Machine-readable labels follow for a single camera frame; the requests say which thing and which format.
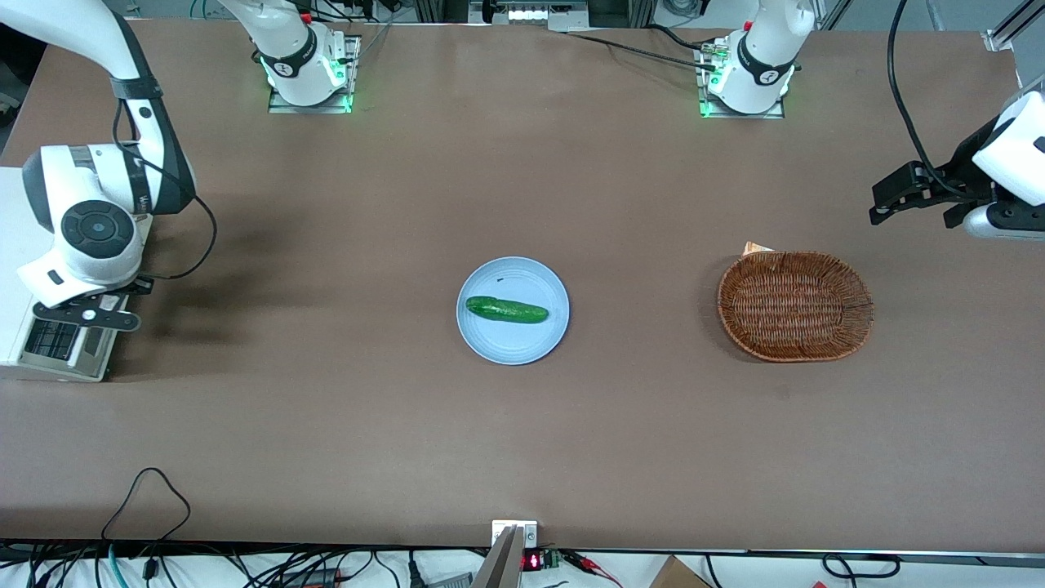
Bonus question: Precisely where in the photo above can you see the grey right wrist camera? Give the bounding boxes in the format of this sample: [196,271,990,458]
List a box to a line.
[33,299,142,333]

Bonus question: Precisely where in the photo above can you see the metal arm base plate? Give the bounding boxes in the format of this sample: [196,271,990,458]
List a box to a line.
[696,37,787,120]
[268,34,362,114]

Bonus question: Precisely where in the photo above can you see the white toaster oven body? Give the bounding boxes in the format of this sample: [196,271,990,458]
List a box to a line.
[0,167,115,383]

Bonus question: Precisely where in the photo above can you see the aluminium frame profile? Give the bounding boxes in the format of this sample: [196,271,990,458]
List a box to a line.
[984,0,1045,53]

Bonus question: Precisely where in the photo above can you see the black cable to arm base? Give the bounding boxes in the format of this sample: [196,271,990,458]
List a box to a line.
[563,24,723,71]

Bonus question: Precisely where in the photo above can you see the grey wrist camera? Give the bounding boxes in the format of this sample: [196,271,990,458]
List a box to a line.
[33,299,142,333]
[963,203,1045,243]

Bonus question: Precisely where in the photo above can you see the brown wicker basket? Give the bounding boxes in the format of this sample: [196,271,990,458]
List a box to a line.
[717,250,875,363]

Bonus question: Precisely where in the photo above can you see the white mounting bracket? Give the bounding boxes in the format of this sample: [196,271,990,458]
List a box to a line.
[491,520,540,550]

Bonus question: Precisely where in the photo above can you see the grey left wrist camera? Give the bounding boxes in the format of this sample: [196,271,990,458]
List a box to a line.
[963,203,1045,243]

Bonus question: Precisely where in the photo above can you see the black coiled cable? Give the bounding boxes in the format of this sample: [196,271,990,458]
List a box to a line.
[820,554,903,579]

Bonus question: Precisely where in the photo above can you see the light blue plate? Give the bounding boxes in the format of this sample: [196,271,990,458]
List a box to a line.
[456,256,571,366]

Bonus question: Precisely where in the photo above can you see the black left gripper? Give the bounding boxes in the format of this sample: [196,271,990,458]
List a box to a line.
[869,117,1002,230]

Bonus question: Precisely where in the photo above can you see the white power strip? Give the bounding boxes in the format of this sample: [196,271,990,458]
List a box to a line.
[469,0,590,32]

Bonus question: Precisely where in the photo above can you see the thin black looped cable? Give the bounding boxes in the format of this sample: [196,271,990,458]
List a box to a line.
[100,467,193,544]

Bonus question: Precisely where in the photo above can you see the brown cardboard piece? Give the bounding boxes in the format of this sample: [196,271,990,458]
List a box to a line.
[649,555,713,588]

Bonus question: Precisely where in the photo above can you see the red alligator clip leads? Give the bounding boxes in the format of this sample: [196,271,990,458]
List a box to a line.
[567,552,623,587]

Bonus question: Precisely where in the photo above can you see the grey glass oven door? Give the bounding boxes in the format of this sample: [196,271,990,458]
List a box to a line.
[18,314,131,383]

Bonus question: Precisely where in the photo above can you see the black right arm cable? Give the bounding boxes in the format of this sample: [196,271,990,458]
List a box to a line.
[113,98,219,281]

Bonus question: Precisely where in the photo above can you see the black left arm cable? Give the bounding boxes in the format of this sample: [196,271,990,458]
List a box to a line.
[887,0,993,202]

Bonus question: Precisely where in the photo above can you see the green cucumber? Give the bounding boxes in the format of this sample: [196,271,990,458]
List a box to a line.
[465,296,549,325]

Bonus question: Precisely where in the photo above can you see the grey camera mount beam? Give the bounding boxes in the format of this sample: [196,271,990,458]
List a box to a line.
[472,525,525,588]

